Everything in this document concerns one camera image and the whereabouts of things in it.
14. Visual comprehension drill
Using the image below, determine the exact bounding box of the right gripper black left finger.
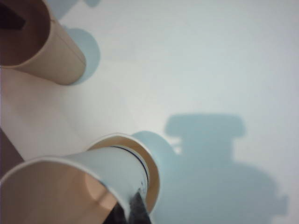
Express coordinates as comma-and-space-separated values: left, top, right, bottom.
104, 202, 128, 224

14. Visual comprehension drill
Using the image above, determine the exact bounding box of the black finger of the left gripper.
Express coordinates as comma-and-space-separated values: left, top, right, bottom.
0, 4, 27, 31

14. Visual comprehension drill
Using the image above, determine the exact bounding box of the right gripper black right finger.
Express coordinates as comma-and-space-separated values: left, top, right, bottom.
129, 190, 154, 224

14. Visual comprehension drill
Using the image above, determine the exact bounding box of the white paper cup blue stripe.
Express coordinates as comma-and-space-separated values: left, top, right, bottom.
0, 146, 150, 224

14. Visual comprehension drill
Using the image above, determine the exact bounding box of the brown kraft paper cup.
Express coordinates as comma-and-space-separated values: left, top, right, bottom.
0, 0, 87, 86

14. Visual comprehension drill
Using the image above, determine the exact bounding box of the white paper cup blue logo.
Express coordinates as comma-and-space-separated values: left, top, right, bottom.
88, 132, 162, 212

